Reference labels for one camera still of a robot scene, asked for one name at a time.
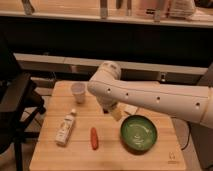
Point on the green ceramic bowl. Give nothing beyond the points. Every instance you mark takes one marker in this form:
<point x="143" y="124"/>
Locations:
<point x="138" y="133"/>

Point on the black rectangular block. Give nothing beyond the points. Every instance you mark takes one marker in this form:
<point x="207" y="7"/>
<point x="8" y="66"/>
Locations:
<point x="105" y="111"/>

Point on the white plastic bottle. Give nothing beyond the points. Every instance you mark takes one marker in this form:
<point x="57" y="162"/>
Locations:
<point x="65" y="128"/>

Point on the clear plastic cup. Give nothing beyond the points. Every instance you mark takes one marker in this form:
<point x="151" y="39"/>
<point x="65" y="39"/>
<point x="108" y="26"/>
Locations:
<point x="78" y="90"/>

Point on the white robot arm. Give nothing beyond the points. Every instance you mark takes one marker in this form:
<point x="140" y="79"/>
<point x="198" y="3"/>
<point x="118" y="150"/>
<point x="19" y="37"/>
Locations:
<point x="190" y="103"/>

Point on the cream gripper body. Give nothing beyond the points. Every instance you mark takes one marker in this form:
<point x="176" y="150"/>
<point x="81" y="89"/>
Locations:
<point x="116" y="113"/>

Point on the white sponge block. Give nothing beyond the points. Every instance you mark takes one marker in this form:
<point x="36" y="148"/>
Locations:
<point x="130" y="109"/>

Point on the black chair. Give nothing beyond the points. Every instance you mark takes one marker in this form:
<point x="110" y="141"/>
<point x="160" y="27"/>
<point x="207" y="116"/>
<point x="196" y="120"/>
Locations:
<point x="19" y="104"/>

